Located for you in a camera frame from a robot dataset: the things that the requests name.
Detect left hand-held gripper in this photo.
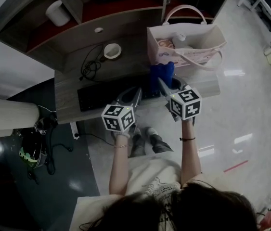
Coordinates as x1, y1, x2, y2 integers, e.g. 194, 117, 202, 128
101, 87, 142, 132

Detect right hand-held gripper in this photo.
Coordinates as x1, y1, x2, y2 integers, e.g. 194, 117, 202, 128
158, 77, 203, 122

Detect blue cloth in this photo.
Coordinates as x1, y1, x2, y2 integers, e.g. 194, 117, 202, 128
149, 61, 175, 94

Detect black keyboard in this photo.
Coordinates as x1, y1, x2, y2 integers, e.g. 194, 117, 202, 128
77, 77, 162, 113

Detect person's left forearm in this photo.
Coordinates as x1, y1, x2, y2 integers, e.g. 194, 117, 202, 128
108, 138, 129, 196

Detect person's right forearm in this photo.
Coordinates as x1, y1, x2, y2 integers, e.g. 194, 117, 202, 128
180, 119, 202, 185

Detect person's left hand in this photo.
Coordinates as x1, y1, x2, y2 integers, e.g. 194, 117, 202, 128
111, 128, 131, 141

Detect person's right shoe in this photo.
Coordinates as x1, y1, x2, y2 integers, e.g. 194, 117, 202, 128
144, 126, 159, 137

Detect white plastic bottle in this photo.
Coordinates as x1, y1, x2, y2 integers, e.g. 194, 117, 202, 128
172, 34, 194, 50

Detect person's left leg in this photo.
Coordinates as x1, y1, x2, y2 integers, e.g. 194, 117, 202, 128
129, 133, 147, 158

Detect person's leg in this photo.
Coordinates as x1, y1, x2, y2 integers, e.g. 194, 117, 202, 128
129, 133, 147, 158
149, 133, 174, 154

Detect white and brown bowl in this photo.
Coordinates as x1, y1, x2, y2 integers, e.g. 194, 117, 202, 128
103, 42, 123, 61

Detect person's right leg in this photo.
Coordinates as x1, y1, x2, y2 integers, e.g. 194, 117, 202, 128
149, 133, 174, 154

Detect pink patterned tote bag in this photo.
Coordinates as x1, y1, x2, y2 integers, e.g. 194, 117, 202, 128
146, 4, 228, 72

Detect white power strip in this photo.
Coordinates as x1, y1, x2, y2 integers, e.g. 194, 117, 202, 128
69, 121, 80, 140

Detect grey wooden desk with shelves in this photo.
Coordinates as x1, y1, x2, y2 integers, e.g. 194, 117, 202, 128
0, 0, 234, 125

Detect person's white printed shirt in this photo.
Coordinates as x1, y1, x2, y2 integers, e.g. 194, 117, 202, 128
69, 156, 234, 231

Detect black tagged device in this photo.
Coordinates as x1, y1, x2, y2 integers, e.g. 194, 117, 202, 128
34, 116, 59, 134

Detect red floor tape strip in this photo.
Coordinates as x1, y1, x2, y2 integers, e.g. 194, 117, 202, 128
223, 159, 249, 173

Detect white cylinder cup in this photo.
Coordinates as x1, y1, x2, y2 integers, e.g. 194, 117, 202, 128
45, 0, 71, 27

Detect black and green helmet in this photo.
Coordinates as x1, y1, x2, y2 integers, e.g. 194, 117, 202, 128
18, 133, 48, 169

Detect white cylindrical air purifier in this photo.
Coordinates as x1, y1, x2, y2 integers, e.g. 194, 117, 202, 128
0, 85, 41, 139

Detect black coiled cable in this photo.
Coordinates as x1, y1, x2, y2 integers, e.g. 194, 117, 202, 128
78, 43, 105, 82

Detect thin white cable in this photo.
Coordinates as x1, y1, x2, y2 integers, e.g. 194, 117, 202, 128
38, 104, 57, 113

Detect tangled black floor cables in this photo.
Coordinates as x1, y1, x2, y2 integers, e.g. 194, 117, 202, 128
26, 119, 73, 185

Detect white metal desk frame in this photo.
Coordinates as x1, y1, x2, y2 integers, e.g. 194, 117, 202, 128
236, 0, 271, 55

